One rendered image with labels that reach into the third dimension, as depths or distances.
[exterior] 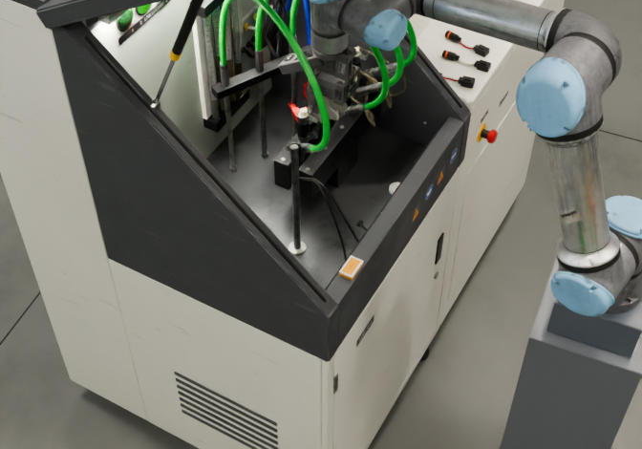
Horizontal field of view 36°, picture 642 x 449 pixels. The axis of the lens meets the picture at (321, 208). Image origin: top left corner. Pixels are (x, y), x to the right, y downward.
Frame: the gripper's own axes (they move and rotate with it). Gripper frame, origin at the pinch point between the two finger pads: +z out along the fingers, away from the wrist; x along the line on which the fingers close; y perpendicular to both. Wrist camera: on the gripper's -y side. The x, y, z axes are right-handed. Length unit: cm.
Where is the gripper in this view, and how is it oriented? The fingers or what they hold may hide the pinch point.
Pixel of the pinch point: (320, 116)
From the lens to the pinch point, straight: 213.4
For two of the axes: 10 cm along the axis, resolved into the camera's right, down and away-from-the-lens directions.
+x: 4.9, -6.4, 5.9
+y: 8.7, 3.6, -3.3
